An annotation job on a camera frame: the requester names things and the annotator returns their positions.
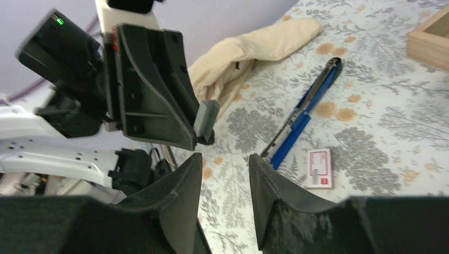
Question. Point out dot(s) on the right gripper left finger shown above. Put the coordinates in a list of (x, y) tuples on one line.
[(167, 212)]

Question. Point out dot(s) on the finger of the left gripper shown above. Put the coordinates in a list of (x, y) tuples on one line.
[(157, 102), (206, 140)]

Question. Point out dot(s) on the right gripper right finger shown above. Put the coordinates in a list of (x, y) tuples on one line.
[(288, 218)]

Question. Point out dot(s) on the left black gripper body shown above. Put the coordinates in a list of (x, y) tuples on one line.
[(68, 57)]

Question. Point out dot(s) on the grey staple strip block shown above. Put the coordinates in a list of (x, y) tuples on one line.
[(206, 117)]

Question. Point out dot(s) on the red white staples box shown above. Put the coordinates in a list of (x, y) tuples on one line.
[(320, 171)]

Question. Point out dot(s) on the blue stapler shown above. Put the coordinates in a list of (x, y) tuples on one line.
[(286, 137)]

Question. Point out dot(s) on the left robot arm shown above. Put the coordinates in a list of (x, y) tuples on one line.
[(24, 136)]

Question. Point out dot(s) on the beige cloth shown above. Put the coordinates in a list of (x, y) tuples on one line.
[(221, 72)]

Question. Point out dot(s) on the floral table mat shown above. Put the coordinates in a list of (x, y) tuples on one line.
[(385, 119)]

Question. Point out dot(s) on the wooden clothes rack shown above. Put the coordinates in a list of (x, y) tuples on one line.
[(428, 43)]

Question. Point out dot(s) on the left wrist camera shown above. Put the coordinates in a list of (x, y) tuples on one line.
[(110, 17)]

